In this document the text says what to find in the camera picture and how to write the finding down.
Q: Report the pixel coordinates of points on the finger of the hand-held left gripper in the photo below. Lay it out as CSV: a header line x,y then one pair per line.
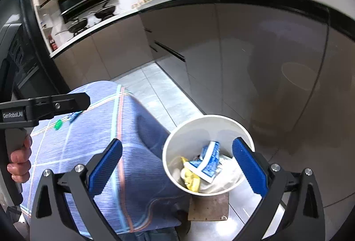
x,y
63,103

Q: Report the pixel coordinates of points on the small green wrapper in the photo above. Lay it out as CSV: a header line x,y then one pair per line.
x,y
57,124

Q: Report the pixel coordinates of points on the blue candy wrapper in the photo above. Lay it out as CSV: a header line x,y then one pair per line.
x,y
75,116

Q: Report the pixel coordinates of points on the red canister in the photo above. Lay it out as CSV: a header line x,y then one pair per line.
x,y
52,42

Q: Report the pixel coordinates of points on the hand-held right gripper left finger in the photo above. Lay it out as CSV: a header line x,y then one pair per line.
x,y
106,163

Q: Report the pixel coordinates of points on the person's left hand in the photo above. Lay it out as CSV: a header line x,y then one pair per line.
x,y
19,166

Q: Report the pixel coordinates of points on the blue white snack bag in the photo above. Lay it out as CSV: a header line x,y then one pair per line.
x,y
208,160

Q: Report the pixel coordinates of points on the white tissue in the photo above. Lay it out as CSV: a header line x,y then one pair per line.
x,y
227,174

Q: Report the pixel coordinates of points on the yellow snack packet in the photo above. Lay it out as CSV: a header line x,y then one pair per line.
x,y
191,177

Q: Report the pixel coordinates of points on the brown kitchen cabinets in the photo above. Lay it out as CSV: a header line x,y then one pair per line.
x,y
249,49

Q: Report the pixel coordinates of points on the brown square board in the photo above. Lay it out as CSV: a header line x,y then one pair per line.
x,y
208,207

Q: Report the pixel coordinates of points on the blue patterned tablecloth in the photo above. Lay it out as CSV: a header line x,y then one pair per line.
x,y
83,133

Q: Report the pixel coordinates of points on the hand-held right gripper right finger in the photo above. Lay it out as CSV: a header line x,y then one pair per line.
x,y
246,166

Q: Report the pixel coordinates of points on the black frying pan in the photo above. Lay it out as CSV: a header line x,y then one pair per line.
x,y
77,26
104,11

